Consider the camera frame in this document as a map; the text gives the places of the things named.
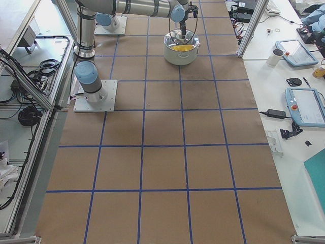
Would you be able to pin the blue teach pendant far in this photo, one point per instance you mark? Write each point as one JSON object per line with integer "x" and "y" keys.
{"x": 299, "y": 55}

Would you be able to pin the glass pot lid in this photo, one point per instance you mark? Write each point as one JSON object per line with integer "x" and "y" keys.
{"x": 174, "y": 37}

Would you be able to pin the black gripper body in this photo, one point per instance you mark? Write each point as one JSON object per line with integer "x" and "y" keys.
{"x": 182, "y": 26}

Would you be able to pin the aluminium frame post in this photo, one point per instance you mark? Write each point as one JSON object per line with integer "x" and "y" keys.
{"x": 257, "y": 14}

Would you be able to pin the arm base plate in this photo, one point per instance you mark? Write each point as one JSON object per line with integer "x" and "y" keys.
{"x": 120, "y": 31}
{"x": 101, "y": 101}

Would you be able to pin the black power brick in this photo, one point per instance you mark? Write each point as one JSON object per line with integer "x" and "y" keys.
{"x": 279, "y": 114}

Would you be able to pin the blue teach pendant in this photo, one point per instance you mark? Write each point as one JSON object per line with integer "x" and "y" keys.
{"x": 299, "y": 55}
{"x": 305, "y": 106}

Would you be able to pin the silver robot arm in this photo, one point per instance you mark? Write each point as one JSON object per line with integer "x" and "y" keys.
{"x": 102, "y": 12}
{"x": 108, "y": 22}

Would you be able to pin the pale green electric pot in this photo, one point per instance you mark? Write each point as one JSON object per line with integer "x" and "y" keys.
{"x": 180, "y": 58}

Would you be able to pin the blue teach pendant near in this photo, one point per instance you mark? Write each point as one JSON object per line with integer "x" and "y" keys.
{"x": 305, "y": 106}

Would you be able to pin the yellow corn cob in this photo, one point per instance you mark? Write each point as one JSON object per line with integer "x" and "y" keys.
{"x": 182, "y": 48}

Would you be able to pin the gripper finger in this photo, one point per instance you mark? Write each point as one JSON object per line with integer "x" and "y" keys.
{"x": 183, "y": 28}

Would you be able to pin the white mug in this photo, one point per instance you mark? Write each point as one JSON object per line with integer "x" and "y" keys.
{"x": 275, "y": 57}

